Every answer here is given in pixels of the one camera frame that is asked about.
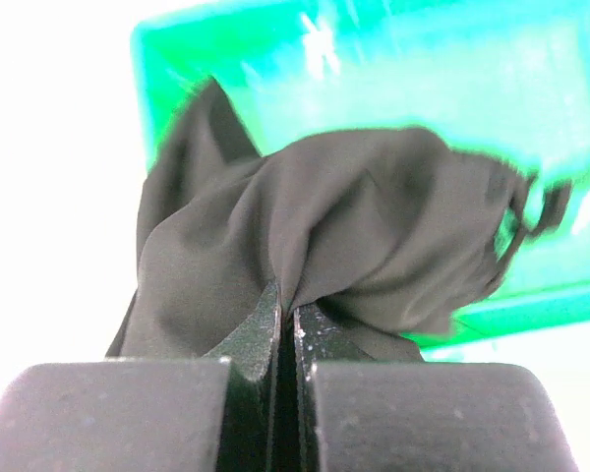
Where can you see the black trousers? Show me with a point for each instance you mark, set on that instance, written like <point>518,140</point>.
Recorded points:
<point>391,229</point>

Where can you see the green plastic tray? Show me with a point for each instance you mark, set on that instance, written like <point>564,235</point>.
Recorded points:
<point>510,77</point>

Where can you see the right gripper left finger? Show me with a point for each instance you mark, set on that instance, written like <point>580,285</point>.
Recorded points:
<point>213,413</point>

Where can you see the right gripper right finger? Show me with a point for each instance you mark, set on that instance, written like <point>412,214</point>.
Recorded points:
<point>513,403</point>

